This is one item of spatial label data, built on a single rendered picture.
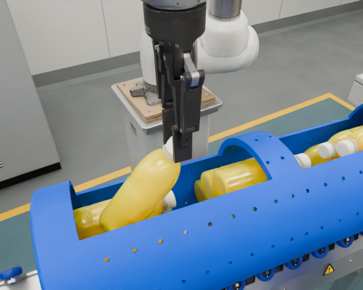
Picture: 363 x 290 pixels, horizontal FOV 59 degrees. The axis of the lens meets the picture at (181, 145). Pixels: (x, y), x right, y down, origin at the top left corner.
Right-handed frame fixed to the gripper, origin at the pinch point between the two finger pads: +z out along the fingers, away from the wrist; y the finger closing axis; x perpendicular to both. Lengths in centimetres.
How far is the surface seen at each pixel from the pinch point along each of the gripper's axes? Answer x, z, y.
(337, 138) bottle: 44.4, 18.7, -5.7
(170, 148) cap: -1.5, 1.6, 0.8
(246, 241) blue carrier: 7.5, 16.1, 12.6
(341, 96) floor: 224, 131, -150
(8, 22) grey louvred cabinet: -34, 25, -144
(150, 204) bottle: -6.2, 10.3, 3.5
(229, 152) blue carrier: 17.7, 19.3, -11.9
